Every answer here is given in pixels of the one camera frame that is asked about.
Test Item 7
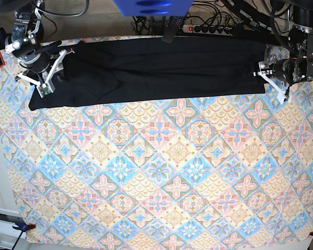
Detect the orange black clamp front left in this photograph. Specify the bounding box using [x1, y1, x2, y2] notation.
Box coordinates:
[12, 222, 36, 232]

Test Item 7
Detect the white power strip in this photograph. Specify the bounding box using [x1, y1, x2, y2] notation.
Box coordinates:
[182, 24, 232, 36]

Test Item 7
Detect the patterned colourful tablecloth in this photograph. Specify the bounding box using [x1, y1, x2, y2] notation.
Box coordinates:
[0, 55, 313, 249]

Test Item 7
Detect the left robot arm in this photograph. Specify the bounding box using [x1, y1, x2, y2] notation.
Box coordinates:
[262, 1, 313, 86]

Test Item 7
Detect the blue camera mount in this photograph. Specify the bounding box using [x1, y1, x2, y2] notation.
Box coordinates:
[113, 0, 194, 17]

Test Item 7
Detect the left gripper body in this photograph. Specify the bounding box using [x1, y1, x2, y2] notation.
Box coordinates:
[258, 58, 296, 85]

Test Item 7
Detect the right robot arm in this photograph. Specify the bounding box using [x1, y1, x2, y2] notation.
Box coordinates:
[5, 1, 70, 92]

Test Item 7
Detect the black mesh strap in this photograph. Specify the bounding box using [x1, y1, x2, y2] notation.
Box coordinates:
[161, 15, 185, 44]

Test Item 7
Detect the black T-shirt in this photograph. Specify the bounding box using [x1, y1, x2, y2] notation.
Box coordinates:
[29, 36, 267, 110]

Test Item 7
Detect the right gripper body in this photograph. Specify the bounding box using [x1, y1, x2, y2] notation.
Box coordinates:
[20, 48, 62, 81]

